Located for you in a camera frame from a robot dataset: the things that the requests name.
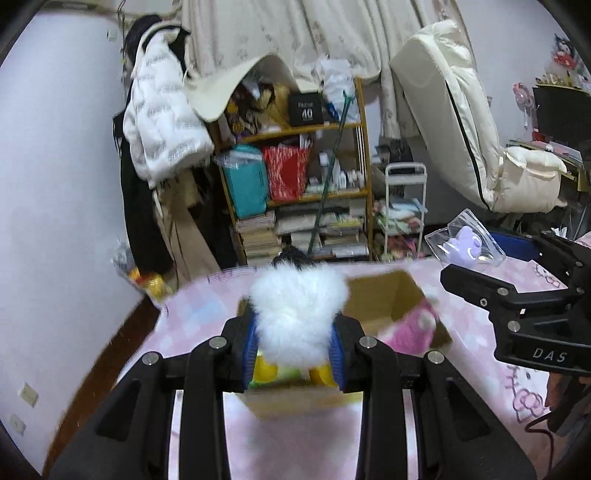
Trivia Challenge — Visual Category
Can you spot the clear bag with purple item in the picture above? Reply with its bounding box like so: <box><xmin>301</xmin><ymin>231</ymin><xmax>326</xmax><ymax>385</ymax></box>
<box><xmin>425</xmin><ymin>209</ymin><xmax>506</xmax><ymax>272</ymax></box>

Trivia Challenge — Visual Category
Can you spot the pink plush toy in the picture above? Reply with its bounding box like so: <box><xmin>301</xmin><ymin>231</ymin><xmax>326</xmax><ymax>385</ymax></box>
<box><xmin>381</xmin><ymin>298</ymin><xmax>439</xmax><ymax>356</ymax></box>

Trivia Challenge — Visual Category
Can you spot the yellow plush toy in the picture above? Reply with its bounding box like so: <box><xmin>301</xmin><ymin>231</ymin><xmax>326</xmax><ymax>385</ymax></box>
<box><xmin>250</xmin><ymin>354</ymin><xmax>338</xmax><ymax>387</ymax></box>

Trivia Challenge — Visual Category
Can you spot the white fluffy pompom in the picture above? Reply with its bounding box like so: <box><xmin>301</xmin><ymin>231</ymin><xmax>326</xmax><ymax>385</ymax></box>
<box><xmin>249</xmin><ymin>262</ymin><xmax>349</xmax><ymax>370</ymax></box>

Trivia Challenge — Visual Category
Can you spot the person's right hand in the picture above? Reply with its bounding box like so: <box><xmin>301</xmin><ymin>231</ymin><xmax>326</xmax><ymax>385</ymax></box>
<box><xmin>545</xmin><ymin>373</ymin><xmax>582</xmax><ymax>432</ymax></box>

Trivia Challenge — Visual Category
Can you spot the open cardboard box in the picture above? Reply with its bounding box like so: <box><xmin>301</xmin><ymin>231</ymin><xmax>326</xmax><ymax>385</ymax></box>
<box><xmin>239</xmin><ymin>270</ymin><xmax>452</xmax><ymax>418</ymax></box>

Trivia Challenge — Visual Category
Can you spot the plastic bag on floor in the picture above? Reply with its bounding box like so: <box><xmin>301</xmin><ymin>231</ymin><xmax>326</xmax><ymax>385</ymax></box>
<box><xmin>111</xmin><ymin>244</ymin><xmax>172</xmax><ymax>309</ymax></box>

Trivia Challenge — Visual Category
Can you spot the white rolling cart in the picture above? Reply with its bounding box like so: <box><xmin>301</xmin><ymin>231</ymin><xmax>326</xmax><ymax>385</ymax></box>
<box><xmin>374</xmin><ymin>162</ymin><xmax>428</xmax><ymax>262</ymax></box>

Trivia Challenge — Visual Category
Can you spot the beige trench coat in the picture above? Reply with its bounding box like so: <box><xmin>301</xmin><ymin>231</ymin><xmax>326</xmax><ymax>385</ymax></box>
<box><xmin>152</xmin><ymin>170</ymin><xmax>221</xmax><ymax>290</ymax></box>

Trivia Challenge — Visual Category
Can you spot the black hanging coat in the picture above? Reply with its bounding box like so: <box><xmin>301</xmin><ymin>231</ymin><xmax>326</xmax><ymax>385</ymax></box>
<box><xmin>113</xmin><ymin>14</ymin><xmax>189</xmax><ymax>276</ymax></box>

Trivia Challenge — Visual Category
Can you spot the cream folded mattress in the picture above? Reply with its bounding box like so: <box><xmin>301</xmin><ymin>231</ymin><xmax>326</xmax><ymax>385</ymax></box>
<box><xmin>391</xmin><ymin>20</ymin><xmax>567</xmax><ymax>214</ymax></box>

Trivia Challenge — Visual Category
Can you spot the wooden bookshelf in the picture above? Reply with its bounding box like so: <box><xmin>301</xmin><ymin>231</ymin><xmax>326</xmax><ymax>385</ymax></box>
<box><xmin>214</xmin><ymin>79</ymin><xmax>373</xmax><ymax>266</ymax></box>

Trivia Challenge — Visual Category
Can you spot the stack of books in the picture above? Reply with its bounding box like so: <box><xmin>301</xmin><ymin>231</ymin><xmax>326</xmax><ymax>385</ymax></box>
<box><xmin>236</xmin><ymin>210</ymin><xmax>281</xmax><ymax>266</ymax></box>

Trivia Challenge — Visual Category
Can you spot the red patterned gift bag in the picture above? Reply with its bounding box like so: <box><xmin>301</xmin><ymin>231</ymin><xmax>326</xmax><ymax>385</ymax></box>
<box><xmin>263</xmin><ymin>145</ymin><xmax>311</xmax><ymax>201</ymax></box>

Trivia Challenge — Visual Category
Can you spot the green pole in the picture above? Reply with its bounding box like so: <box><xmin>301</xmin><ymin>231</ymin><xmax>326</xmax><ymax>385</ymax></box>
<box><xmin>307</xmin><ymin>91</ymin><xmax>356</xmax><ymax>256</ymax></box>

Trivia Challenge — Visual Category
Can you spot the black box marked 40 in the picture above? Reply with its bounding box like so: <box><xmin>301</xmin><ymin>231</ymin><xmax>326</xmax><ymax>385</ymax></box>
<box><xmin>287</xmin><ymin>92</ymin><xmax>324</xmax><ymax>127</ymax></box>

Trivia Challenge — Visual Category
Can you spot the teal shopping bag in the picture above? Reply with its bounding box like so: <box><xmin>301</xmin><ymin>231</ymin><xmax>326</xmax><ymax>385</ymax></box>
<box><xmin>214</xmin><ymin>145</ymin><xmax>270</xmax><ymax>219</ymax></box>

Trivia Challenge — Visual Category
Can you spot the white puffer jacket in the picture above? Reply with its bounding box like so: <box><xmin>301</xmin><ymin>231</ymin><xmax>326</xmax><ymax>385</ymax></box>
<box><xmin>123</xmin><ymin>22</ymin><xmax>214</xmax><ymax>186</ymax></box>

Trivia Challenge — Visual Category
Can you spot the cream mat on shelf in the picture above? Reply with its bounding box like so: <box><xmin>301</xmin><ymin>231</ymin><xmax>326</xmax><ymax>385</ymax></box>
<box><xmin>183</xmin><ymin>54</ymin><xmax>320</xmax><ymax>123</ymax></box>

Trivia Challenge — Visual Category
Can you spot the floral curtain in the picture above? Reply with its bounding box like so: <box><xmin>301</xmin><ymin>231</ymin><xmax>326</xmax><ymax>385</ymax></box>
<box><xmin>181</xmin><ymin>0</ymin><xmax>466</xmax><ymax>138</ymax></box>

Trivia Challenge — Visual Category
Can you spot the wall outlet lower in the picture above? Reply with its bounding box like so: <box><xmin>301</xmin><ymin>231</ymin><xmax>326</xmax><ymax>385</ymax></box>
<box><xmin>9</xmin><ymin>414</ymin><xmax>26</xmax><ymax>436</ymax></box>

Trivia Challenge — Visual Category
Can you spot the wall outlet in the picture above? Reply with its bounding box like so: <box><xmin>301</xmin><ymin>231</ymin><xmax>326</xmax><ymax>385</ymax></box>
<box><xmin>9</xmin><ymin>414</ymin><xmax>26</xmax><ymax>436</ymax></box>
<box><xmin>18</xmin><ymin>382</ymin><xmax>39</xmax><ymax>408</ymax></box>

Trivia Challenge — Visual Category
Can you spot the wall outlet upper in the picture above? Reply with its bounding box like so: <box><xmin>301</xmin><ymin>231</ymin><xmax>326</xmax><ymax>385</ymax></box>
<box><xmin>18</xmin><ymin>382</ymin><xmax>39</xmax><ymax>408</ymax></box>

